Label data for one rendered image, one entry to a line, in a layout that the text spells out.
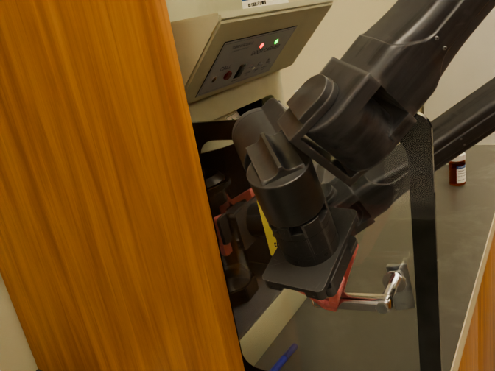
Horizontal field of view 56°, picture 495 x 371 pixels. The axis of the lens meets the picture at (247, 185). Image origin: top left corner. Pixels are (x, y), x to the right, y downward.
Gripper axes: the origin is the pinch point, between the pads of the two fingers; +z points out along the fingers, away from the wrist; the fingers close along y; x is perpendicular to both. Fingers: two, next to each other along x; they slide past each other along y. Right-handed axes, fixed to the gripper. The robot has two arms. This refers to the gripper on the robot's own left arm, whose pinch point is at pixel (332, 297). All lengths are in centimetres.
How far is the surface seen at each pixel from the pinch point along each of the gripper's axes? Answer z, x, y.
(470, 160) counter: 71, -7, -102
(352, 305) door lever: 0.0, 2.5, 0.5
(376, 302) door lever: -0.8, 5.1, 0.0
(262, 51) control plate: -16.1, -16.4, -26.4
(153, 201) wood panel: -12.9, -18.9, 0.4
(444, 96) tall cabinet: 161, -56, -272
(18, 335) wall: 17, -65, 14
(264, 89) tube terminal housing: -5.8, -23.4, -32.8
